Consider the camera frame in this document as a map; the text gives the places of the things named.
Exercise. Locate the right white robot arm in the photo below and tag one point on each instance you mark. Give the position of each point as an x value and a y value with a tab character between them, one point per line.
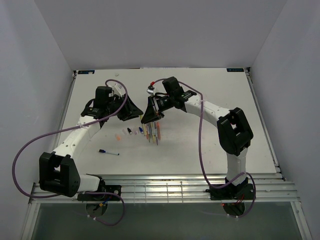
234	131

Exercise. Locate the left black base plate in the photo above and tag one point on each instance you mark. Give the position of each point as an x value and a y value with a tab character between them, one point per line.
109	192

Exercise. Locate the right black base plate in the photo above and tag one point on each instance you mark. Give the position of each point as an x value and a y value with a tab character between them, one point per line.
231	192

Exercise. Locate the blue corner label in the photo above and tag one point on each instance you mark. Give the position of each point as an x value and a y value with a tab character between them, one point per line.
85	72
235	70

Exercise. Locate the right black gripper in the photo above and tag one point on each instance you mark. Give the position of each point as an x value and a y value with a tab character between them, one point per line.
150	113

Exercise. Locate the blue capped white pen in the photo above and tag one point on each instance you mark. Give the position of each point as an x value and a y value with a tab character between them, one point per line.
144	131

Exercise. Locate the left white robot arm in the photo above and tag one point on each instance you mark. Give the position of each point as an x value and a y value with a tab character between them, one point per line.
58	171

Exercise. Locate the right blue corner label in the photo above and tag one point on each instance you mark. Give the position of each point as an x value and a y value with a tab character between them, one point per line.
235	70

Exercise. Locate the left blue corner label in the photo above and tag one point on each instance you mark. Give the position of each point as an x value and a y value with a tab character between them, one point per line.
85	72

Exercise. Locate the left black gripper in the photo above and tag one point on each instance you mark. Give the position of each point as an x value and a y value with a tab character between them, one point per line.
131	110

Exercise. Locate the aluminium rail frame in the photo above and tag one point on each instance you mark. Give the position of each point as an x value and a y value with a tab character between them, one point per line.
167	189

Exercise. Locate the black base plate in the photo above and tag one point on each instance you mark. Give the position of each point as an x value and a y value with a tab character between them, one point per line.
109	192
231	192

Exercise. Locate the grey silver pen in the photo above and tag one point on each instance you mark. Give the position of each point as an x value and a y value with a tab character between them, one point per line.
149	130

